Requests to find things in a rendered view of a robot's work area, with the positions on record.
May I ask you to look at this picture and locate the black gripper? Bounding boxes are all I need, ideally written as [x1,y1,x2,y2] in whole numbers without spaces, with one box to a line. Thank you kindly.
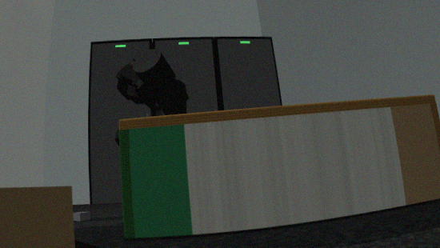
[115,96,186,146]

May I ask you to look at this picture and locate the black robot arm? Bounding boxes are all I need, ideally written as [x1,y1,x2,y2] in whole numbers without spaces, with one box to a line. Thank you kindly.
[116,49,189,113]

